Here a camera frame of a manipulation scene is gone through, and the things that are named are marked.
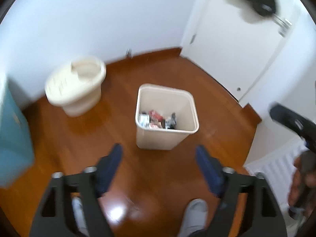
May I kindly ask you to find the white grey packet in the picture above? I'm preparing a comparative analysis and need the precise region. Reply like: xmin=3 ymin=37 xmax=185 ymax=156
xmin=139 ymin=114 xmax=150 ymax=128

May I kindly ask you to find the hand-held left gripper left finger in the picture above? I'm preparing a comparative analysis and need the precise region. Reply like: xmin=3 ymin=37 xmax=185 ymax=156
xmin=30 ymin=143 xmax=123 ymax=237

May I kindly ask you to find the metal door handle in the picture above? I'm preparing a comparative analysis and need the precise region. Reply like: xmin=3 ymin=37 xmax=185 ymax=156
xmin=274 ymin=14 xmax=293 ymax=37

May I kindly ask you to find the person's right foot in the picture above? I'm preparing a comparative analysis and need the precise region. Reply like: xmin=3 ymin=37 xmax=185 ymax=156
xmin=178 ymin=198 xmax=208 ymax=237

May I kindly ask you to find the black printed packet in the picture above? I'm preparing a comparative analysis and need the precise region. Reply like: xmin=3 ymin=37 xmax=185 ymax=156
xmin=165 ymin=113 xmax=177 ymax=130

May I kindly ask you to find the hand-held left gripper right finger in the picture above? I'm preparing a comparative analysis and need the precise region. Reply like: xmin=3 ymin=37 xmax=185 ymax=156
xmin=196 ymin=145 xmax=288 ymax=237

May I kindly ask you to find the white ribbed panel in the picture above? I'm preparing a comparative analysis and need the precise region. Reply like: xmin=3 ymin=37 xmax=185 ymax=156
xmin=244 ymin=138 xmax=309 ymax=230

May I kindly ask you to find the person's left foot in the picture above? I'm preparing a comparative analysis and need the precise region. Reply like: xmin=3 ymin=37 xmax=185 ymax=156
xmin=71 ymin=197 xmax=89 ymax=237

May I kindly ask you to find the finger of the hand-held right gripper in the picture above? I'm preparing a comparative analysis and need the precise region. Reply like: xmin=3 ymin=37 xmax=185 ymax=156
xmin=270 ymin=102 xmax=316 ymax=154

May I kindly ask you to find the beige swing bin lid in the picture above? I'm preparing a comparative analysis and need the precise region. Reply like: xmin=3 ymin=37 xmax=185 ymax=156
xmin=45 ymin=56 xmax=107 ymax=117

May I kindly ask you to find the beige plastic trash bin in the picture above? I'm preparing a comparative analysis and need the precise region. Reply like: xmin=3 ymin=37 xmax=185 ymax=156
xmin=135 ymin=83 xmax=200 ymax=151

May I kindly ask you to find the white door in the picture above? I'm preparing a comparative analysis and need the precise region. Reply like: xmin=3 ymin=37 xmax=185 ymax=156
xmin=181 ymin=0 xmax=305 ymax=104

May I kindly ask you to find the red printed packet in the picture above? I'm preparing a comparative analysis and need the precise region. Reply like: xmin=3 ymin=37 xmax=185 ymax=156
xmin=149 ymin=110 xmax=163 ymax=122

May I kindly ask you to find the teal box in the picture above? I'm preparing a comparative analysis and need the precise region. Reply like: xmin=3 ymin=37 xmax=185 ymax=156
xmin=0 ymin=76 xmax=35 ymax=187

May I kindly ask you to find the person's right hand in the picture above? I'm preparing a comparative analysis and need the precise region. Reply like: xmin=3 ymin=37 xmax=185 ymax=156
xmin=288 ymin=157 xmax=309 ymax=209

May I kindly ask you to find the person's foot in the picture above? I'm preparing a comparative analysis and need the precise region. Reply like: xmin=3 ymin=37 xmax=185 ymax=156
xmin=71 ymin=197 xmax=89 ymax=237
xmin=178 ymin=198 xmax=208 ymax=237

